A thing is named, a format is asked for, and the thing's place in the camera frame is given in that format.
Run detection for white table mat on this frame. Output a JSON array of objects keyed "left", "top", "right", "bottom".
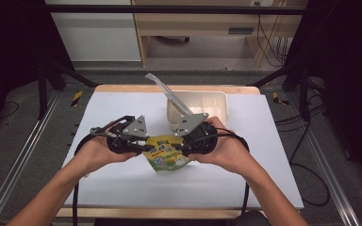
[{"left": 56, "top": 91, "right": 304, "bottom": 211}]

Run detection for black floor cable loop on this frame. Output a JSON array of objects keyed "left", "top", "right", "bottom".
[{"left": 276, "top": 76, "right": 332, "bottom": 208}]

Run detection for white cabinet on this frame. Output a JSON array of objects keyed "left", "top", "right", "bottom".
[{"left": 44, "top": 0, "right": 143, "bottom": 63}]

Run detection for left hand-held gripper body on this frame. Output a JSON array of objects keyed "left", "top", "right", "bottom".
[{"left": 89, "top": 114, "right": 150, "bottom": 155}]

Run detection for wooden desk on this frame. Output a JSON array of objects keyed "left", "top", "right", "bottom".
[{"left": 131, "top": 0, "right": 309, "bottom": 68}]

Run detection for white plastic divided container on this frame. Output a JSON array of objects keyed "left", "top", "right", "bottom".
[{"left": 166, "top": 89, "right": 230, "bottom": 134}]

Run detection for yellow black tape marker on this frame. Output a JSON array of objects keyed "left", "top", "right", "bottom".
[
  {"left": 70, "top": 89, "right": 85, "bottom": 108},
  {"left": 271, "top": 91, "right": 290, "bottom": 106}
]

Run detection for aluminium floor rail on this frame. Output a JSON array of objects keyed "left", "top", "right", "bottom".
[
  {"left": 286, "top": 91, "right": 361, "bottom": 226},
  {"left": 0, "top": 89, "right": 61, "bottom": 226}
]

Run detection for black cables under desk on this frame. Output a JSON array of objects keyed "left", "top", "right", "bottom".
[{"left": 255, "top": 1, "right": 292, "bottom": 68}]

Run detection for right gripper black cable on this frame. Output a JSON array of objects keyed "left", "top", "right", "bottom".
[{"left": 197, "top": 126, "right": 252, "bottom": 218}]

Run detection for black curtain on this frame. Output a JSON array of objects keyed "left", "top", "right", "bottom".
[
  {"left": 284, "top": 0, "right": 362, "bottom": 192},
  {"left": 0, "top": 0, "right": 74, "bottom": 144}
]

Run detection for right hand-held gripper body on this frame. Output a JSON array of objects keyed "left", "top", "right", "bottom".
[{"left": 173, "top": 112, "right": 220, "bottom": 156}]

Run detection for thin black floor cable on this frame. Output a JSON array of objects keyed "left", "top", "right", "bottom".
[{"left": 0, "top": 100, "right": 21, "bottom": 121}]

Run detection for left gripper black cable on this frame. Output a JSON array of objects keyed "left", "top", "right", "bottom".
[{"left": 71, "top": 125, "right": 108, "bottom": 226}]

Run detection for black metal stand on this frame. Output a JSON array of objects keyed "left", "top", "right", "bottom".
[
  {"left": 250, "top": 60, "right": 313, "bottom": 122},
  {"left": 37, "top": 57, "right": 99, "bottom": 121}
]

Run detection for black stool seat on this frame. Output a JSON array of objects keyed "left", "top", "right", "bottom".
[{"left": 235, "top": 210, "right": 267, "bottom": 226}]

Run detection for black horizontal frame bar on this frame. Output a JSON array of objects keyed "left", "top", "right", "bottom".
[{"left": 42, "top": 4, "right": 309, "bottom": 16}]

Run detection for person's left hand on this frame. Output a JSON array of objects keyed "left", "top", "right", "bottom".
[{"left": 72, "top": 133, "right": 144, "bottom": 174}]

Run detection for clear bag of dried seaweed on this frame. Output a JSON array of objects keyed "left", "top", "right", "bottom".
[{"left": 144, "top": 73, "right": 196, "bottom": 118}]

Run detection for yellow green spout pouch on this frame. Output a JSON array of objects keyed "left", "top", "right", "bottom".
[{"left": 141, "top": 134, "right": 194, "bottom": 173}]

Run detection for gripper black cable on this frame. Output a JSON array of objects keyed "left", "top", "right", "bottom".
[
  {"left": 71, "top": 125, "right": 108, "bottom": 226},
  {"left": 197, "top": 126, "right": 252, "bottom": 218}
]

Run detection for person's right hand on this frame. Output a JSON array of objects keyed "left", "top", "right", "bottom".
[{"left": 188, "top": 116, "right": 255, "bottom": 176}]

